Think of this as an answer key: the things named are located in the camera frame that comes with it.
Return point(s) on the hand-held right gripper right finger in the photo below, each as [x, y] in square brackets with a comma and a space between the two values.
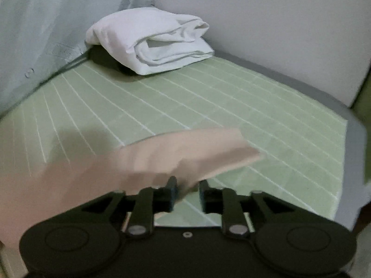
[202, 197]

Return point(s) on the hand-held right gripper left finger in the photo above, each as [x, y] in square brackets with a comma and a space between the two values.
[173, 194]

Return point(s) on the beige knit garment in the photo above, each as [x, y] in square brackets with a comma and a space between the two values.
[174, 150]

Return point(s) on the green checked bed sheet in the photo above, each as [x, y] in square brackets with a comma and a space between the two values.
[203, 107]

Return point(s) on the dark pillow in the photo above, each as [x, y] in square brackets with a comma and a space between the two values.
[105, 58]

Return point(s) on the grey mattress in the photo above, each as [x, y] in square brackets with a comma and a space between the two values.
[355, 150]

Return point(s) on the white folded blanket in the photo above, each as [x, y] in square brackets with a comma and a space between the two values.
[139, 34]

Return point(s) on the pale printed quilt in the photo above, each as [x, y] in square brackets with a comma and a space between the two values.
[43, 20]

